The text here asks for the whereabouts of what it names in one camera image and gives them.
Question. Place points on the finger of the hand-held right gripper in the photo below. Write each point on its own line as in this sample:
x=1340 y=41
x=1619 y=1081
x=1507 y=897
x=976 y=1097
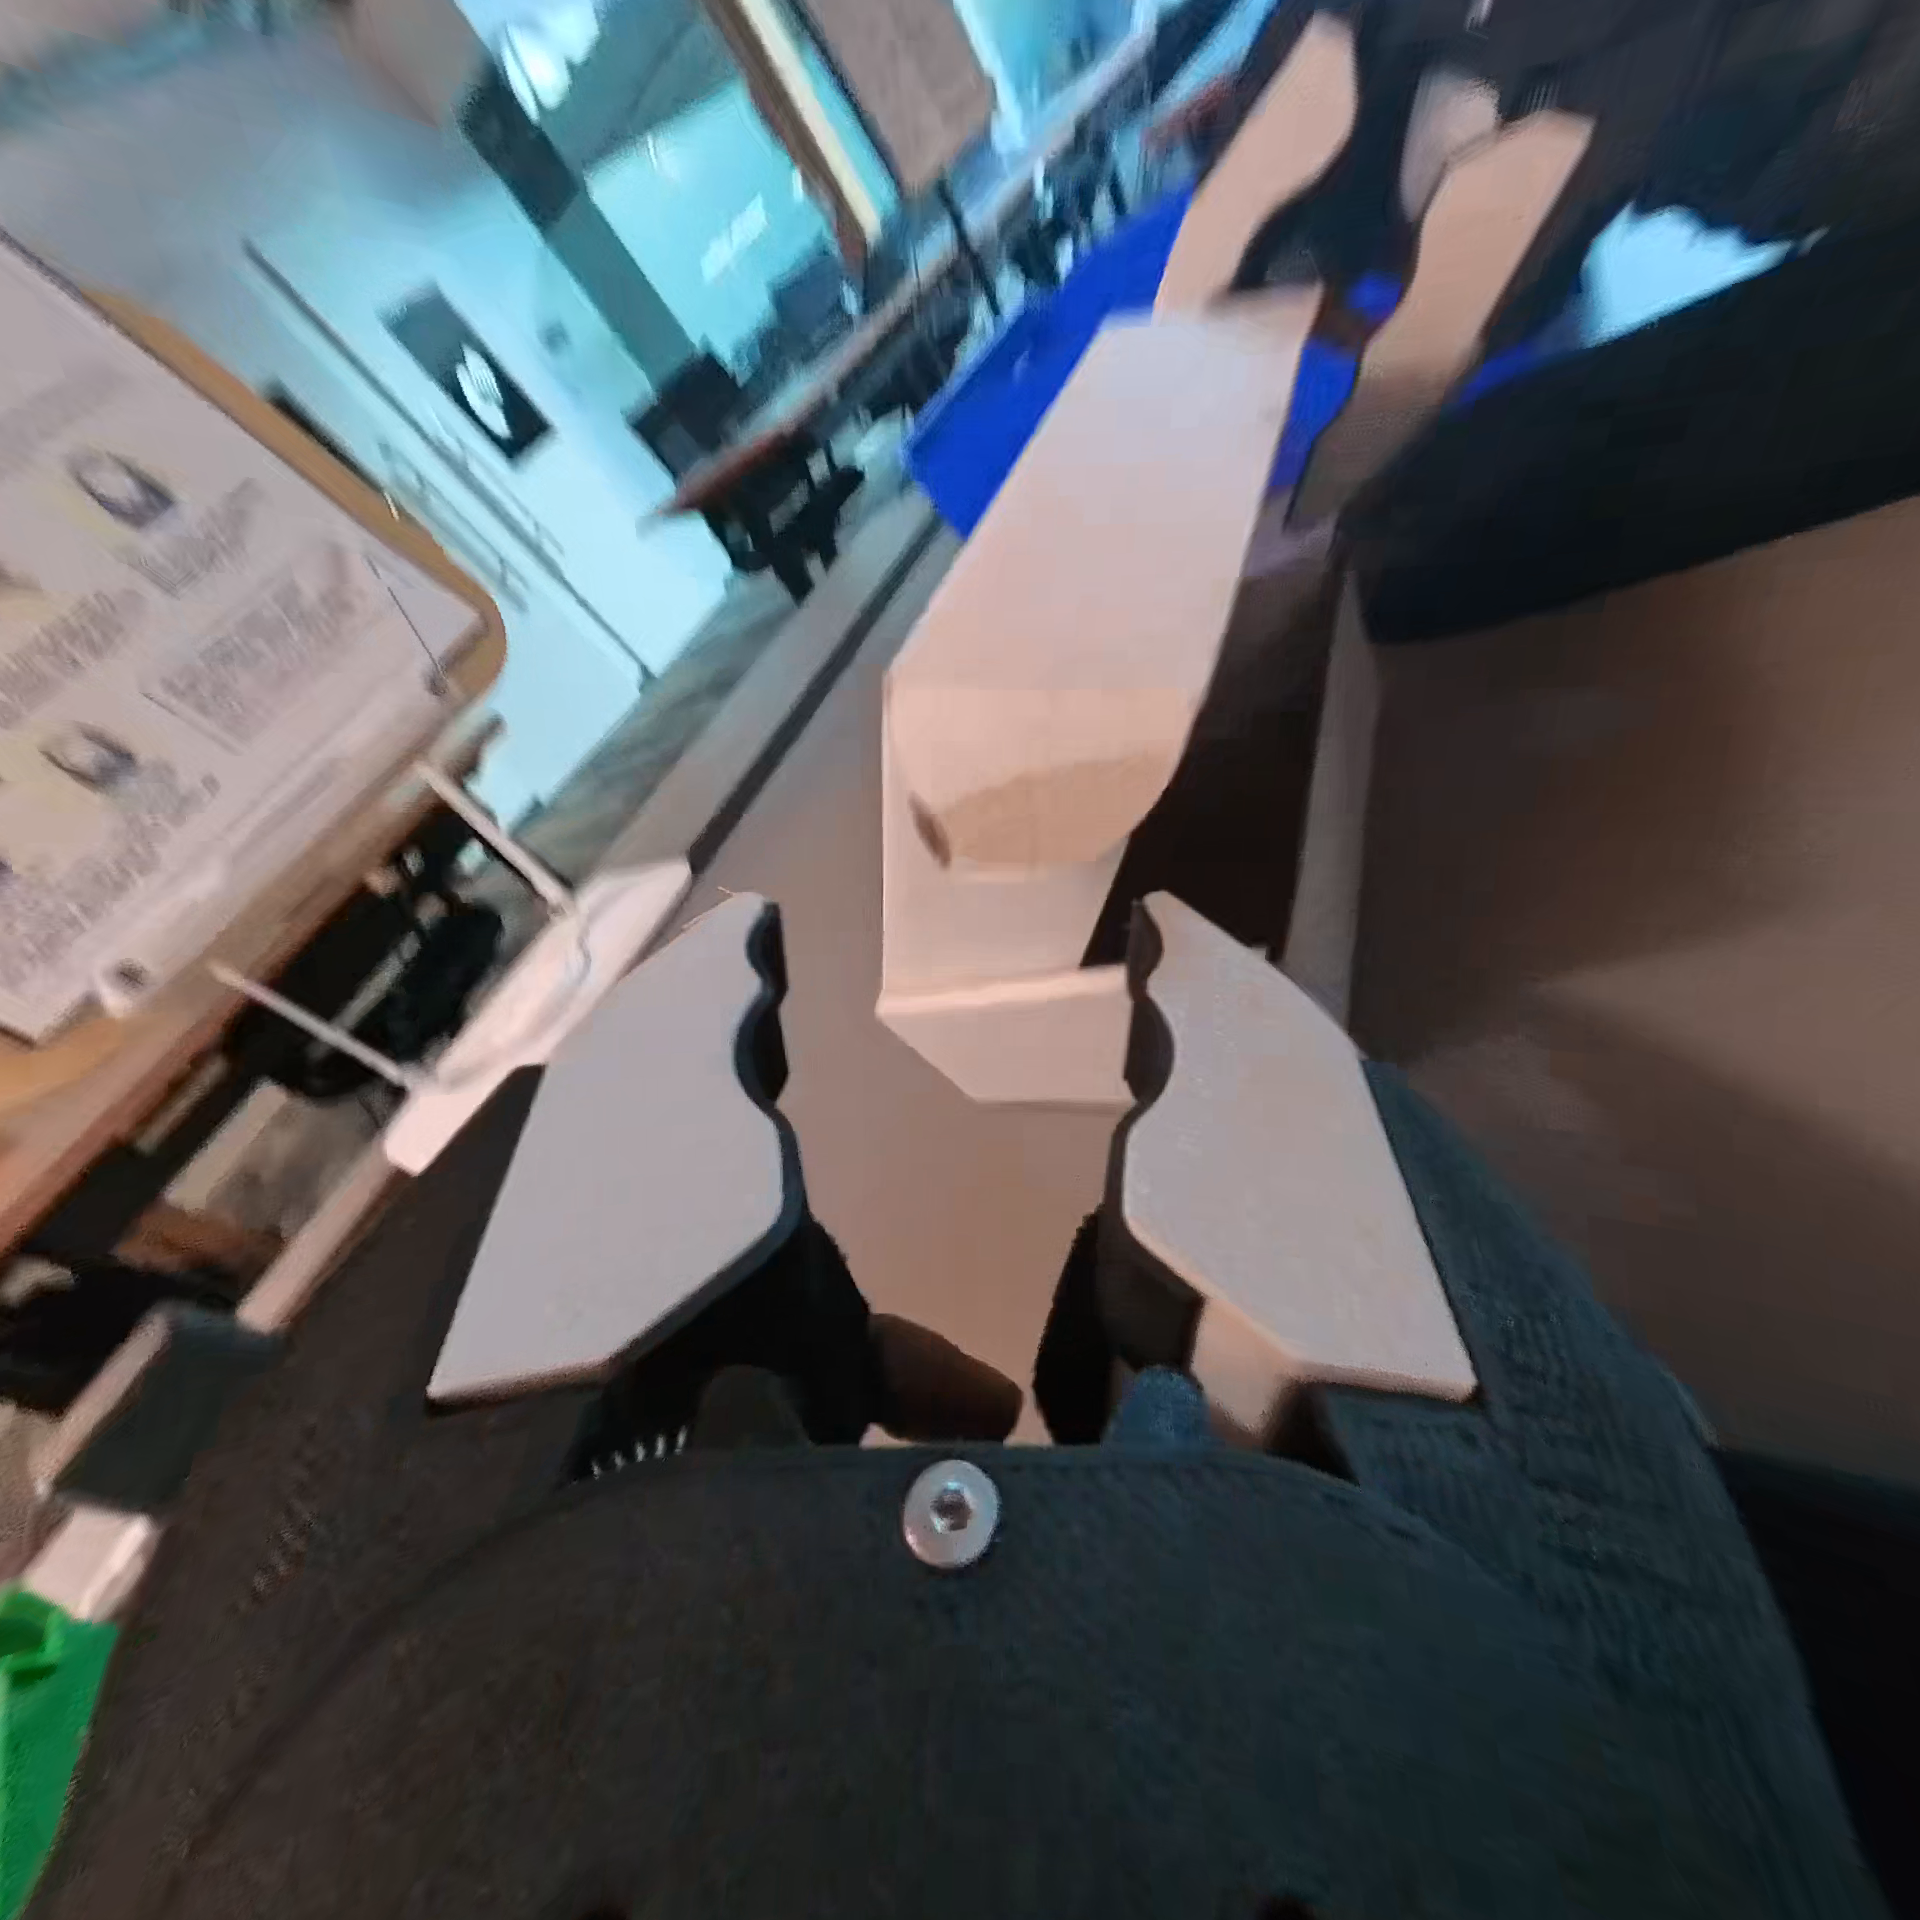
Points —
x=1484 y=256
x=1258 y=167

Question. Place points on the dark grey charging case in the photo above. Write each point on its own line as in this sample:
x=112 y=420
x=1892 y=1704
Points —
x=165 y=1411

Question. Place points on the grey desk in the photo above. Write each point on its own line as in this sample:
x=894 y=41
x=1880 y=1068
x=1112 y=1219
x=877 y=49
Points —
x=1650 y=1019

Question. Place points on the white cardboard mailer box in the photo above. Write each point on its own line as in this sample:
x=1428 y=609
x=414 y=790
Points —
x=1080 y=570

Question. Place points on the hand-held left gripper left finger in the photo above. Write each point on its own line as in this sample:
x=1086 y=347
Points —
x=629 y=1171

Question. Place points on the blue plastic bin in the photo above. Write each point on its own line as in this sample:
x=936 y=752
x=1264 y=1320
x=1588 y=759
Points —
x=1004 y=420

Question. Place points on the green plastic bin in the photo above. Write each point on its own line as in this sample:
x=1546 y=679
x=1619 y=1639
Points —
x=44 y=1725

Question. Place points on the person's left hand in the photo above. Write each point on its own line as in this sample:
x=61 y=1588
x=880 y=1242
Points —
x=947 y=1381

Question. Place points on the whiteboard on stand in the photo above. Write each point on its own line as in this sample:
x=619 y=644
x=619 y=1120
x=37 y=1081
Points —
x=916 y=74

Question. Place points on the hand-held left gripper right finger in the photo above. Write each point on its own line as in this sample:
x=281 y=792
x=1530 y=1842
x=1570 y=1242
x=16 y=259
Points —
x=1275 y=1199

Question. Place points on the wood-topped office desk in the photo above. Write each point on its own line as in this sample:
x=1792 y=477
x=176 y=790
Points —
x=781 y=451

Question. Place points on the black sign with round logo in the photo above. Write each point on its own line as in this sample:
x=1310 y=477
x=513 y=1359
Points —
x=467 y=381
x=518 y=120

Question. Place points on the printed instruction sheet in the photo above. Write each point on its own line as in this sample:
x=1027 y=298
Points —
x=152 y=631

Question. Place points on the white-based document stand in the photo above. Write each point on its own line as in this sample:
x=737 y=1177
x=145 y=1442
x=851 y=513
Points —
x=570 y=960

